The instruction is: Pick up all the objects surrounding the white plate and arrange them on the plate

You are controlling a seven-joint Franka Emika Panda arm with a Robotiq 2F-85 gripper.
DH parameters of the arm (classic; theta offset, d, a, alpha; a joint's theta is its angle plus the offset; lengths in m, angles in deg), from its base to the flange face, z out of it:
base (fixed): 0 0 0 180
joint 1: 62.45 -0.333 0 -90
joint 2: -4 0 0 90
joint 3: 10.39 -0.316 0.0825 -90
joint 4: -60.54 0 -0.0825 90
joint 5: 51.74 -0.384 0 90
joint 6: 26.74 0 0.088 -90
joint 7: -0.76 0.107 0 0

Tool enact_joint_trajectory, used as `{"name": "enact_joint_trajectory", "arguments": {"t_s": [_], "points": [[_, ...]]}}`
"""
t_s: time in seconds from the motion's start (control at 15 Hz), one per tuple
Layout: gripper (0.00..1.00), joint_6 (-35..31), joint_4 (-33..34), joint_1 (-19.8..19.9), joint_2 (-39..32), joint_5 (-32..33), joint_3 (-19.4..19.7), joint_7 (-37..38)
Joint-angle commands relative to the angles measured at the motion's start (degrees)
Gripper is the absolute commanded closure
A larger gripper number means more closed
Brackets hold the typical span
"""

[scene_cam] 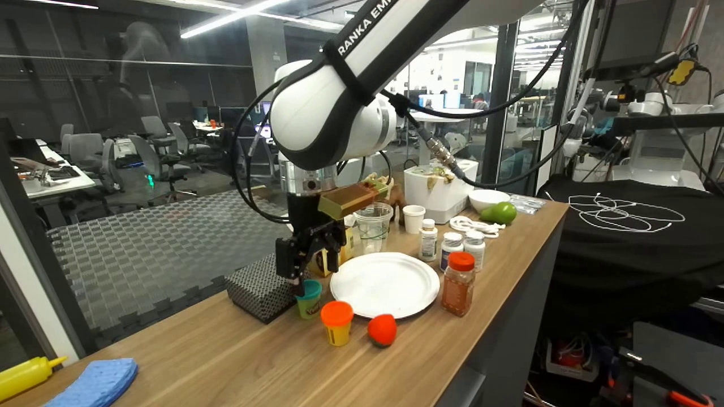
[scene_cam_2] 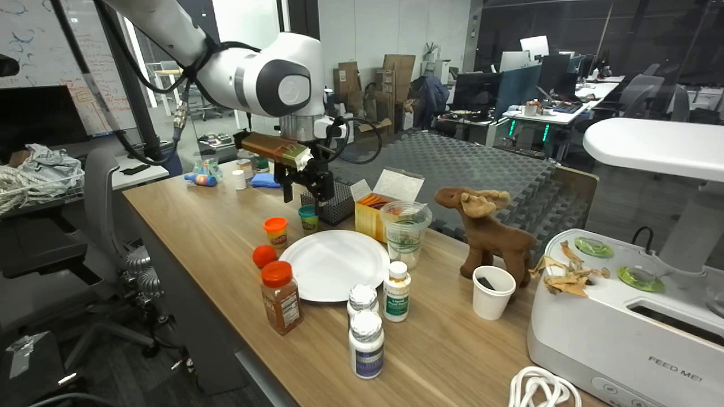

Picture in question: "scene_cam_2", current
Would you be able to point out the white paper plate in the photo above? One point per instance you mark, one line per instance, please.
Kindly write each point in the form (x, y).
(335, 265)

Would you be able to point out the grey hexagon foam mat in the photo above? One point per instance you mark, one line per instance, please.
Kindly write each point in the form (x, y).
(467, 162)

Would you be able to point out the blue sponge cloth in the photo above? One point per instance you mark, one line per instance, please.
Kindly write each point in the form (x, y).
(266, 183)

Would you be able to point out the spice jar orange lid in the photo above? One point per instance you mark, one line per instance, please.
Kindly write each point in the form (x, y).
(280, 301)

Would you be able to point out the grey rectangular block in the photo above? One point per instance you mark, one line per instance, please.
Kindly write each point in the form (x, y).
(340, 212)

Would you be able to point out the clear plastic cup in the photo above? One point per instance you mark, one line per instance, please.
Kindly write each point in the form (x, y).
(408, 228)
(408, 216)
(408, 253)

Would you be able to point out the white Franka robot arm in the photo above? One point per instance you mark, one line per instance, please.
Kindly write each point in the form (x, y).
(257, 80)

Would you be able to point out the white office desk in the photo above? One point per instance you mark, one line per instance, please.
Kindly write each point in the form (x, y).
(550, 115)

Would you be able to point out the olive brown wrist camera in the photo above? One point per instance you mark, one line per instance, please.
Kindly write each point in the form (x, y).
(273, 151)

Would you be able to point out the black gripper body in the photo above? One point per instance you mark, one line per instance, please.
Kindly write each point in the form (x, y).
(321, 162)

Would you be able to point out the grey office chair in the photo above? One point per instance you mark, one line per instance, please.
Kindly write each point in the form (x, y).
(105, 212)

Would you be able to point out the dried brown plant bits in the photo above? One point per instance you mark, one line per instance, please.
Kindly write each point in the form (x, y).
(566, 275)

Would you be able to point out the small blue red object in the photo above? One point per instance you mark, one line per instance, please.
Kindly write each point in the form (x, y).
(202, 179)

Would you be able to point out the white pill bottle green label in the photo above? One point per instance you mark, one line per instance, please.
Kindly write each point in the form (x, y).
(397, 296)

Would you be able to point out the play-doh can orange lid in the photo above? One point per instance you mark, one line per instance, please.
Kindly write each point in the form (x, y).
(277, 229)

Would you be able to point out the black metal pole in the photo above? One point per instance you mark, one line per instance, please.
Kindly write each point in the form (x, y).
(132, 92)
(301, 17)

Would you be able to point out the white paper cup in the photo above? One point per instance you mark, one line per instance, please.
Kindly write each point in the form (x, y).
(492, 296)

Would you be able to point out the brown cardboard box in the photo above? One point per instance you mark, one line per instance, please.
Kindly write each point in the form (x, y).
(397, 83)

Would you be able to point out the crumpled grey cloth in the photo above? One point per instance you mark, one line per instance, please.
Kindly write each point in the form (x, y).
(46, 171)

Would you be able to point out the white pill bottle blue label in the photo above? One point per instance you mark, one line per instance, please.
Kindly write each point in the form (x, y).
(367, 346)
(363, 297)

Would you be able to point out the brown moose plush toy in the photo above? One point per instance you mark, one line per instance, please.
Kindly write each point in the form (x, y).
(493, 239)

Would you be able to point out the play-doh can teal lid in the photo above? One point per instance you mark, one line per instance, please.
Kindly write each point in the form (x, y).
(309, 220)

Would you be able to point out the white hydroponic planter appliance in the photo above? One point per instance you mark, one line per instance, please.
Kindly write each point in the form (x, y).
(603, 332)

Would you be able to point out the small white bottle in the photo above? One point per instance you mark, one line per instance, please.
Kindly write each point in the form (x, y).
(237, 183)

